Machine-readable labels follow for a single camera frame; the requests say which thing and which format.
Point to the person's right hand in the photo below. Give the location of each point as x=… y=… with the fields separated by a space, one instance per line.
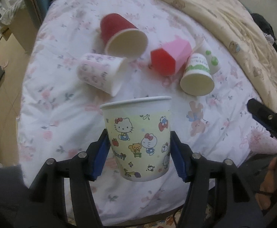
x=268 y=185

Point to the green white paper cup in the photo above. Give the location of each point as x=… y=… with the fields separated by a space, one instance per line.
x=197 y=80

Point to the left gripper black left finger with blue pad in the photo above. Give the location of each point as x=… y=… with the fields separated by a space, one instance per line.
x=45 y=204

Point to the white green-dotted paper cup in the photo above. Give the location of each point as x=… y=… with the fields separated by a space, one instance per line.
x=205 y=49

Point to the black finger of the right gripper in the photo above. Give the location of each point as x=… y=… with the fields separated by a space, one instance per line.
x=263 y=115

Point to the pink patterned paper cup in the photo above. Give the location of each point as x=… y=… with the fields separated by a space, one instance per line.
x=102 y=72

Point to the pink hexagonal plastic cup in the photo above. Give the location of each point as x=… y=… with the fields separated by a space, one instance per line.
x=169 y=59

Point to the cream bear-print duvet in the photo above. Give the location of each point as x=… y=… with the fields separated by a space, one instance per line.
x=231 y=23

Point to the red paper cup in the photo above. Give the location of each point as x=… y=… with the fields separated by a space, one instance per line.
x=121 y=38

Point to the white floral bed sheet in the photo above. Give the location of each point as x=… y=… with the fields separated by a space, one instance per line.
x=60 y=115

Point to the black clothing pile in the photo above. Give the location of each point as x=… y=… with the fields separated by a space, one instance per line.
x=266 y=28

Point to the yellow Hello Kitty paper cup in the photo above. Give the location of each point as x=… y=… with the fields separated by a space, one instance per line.
x=139 y=134

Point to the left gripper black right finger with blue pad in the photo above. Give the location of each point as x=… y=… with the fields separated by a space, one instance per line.
x=234 y=202

